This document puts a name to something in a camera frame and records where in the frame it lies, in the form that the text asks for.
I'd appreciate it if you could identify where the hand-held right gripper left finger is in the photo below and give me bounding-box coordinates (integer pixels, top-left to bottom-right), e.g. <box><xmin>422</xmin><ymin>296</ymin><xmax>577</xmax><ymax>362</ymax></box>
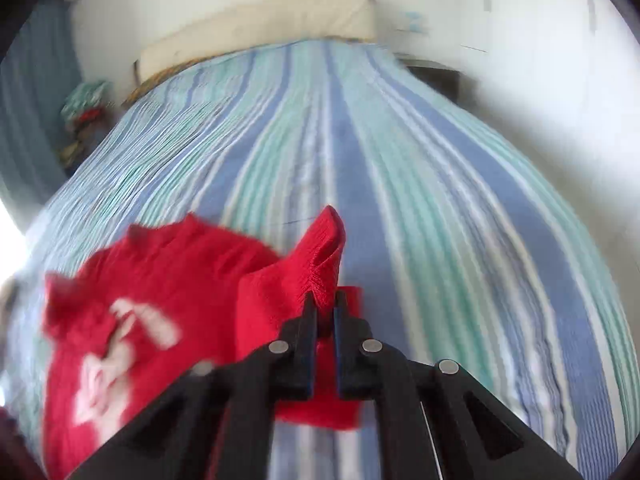
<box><xmin>65</xmin><ymin>290</ymin><xmax>319</xmax><ymax>480</ymax></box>

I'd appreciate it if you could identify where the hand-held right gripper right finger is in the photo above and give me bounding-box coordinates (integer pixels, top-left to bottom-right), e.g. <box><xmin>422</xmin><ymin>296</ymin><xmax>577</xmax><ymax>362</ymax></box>
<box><xmin>333</xmin><ymin>290</ymin><xmax>587</xmax><ymax>480</ymax></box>

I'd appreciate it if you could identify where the red shirt with white print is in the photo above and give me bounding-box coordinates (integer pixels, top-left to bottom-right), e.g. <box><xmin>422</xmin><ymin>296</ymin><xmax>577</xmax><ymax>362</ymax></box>
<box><xmin>41</xmin><ymin>205</ymin><xmax>365</xmax><ymax>480</ymax></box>

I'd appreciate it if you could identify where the pile of colourful clothes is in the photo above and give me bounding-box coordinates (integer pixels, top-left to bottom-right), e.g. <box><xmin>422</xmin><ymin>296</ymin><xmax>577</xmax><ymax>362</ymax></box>
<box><xmin>59</xmin><ymin>80</ymin><xmax>115</xmax><ymax>168</ymax></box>

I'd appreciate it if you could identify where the blue green striped bed sheet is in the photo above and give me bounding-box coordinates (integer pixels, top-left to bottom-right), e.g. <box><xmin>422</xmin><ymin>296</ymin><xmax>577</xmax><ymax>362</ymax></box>
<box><xmin>0</xmin><ymin>39</ymin><xmax>633</xmax><ymax>480</ymax></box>

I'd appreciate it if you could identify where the dark bedside table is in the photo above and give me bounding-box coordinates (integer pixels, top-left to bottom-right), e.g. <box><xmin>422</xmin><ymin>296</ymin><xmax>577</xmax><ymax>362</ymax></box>
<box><xmin>400</xmin><ymin>59</ymin><xmax>461</xmax><ymax>103</ymax></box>

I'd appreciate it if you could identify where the cream pillow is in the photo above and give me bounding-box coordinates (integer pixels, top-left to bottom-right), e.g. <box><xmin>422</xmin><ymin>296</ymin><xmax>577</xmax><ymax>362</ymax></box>
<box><xmin>134</xmin><ymin>0</ymin><xmax>378</xmax><ymax>92</ymax></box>

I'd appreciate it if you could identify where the blue curtain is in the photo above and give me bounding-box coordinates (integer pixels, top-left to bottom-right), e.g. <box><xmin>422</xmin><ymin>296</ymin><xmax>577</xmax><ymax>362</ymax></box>
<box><xmin>0</xmin><ymin>0</ymin><xmax>83</xmax><ymax>206</ymax></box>

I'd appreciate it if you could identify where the white wardrobe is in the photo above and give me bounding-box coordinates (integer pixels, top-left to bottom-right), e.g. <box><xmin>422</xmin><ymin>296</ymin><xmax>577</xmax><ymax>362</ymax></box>
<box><xmin>452</xmin><ymin>0</ymin><xmax>621</xmax><ymax>61</ymax></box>

